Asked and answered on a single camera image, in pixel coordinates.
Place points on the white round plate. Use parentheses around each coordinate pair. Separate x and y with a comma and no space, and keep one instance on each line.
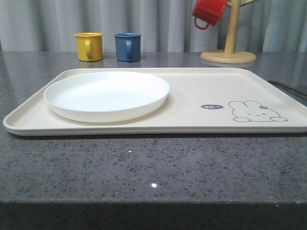
(108,96)

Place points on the silver metal chopstick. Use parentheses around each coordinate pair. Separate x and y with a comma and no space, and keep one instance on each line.
(284,86)

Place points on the beige rabbit serving tray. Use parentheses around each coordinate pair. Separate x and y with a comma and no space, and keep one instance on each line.
(201,100)

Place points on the blue enamel mug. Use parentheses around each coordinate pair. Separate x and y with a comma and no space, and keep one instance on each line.
(128,46)

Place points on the yellow enamel mug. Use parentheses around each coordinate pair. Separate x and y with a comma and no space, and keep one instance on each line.
(89,46)

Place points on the wooden mug tree stand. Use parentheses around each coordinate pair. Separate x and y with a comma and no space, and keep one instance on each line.
(229,55)

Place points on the red enamel mug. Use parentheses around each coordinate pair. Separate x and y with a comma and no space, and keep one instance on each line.
(209,11)

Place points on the grey pleated curtain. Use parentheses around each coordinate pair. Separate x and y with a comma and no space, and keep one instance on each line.
(165,25)

